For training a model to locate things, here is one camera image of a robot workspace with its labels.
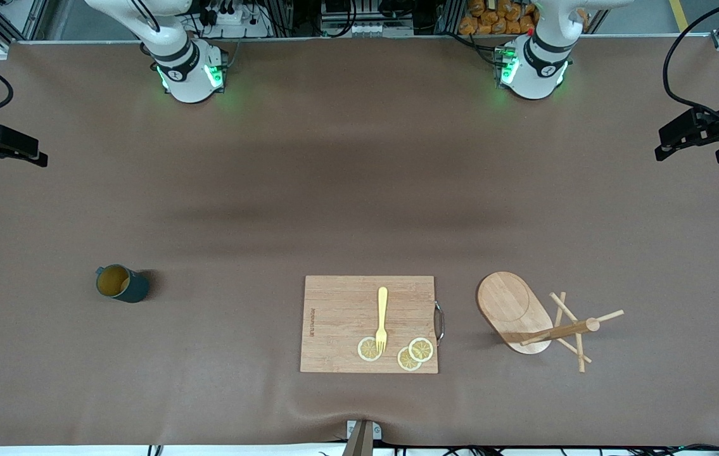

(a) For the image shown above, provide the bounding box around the teal mug with yellow inside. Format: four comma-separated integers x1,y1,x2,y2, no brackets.
95,264,151,303

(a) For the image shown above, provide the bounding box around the wooden mug tree rack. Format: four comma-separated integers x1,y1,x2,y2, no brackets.
476,271,625,373

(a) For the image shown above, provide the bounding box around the orange packaged goods pile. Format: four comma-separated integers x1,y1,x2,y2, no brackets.
459,0,538,36

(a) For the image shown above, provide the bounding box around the white power strip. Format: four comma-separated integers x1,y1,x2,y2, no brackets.
350,23,412,37
198,0,271,39

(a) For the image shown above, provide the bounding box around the brown table cover mat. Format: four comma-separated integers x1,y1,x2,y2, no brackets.
0,37,719,447

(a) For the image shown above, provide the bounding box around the lemon slice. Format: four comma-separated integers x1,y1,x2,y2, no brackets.
357,336,384,362
408,337,435,363
397,346,423,372

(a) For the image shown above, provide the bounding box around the yellow plastic fork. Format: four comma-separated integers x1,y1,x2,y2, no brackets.
375,286,390,353

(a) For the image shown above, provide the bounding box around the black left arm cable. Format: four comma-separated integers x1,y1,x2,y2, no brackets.
662,0,719,127

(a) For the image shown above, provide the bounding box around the bamboo cutting board with handle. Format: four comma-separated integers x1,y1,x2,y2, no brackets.
300,275,445,374

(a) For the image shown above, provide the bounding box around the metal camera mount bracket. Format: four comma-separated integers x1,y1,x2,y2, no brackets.
343,419,383,456

